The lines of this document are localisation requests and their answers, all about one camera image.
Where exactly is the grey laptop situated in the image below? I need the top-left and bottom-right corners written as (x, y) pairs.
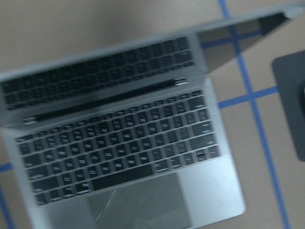
top-left (0, 1), bottom-right (305, 229)

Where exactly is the black mouse pad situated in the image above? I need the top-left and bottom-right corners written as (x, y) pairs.
top-left (272, 51), bottom-right (305, 161)

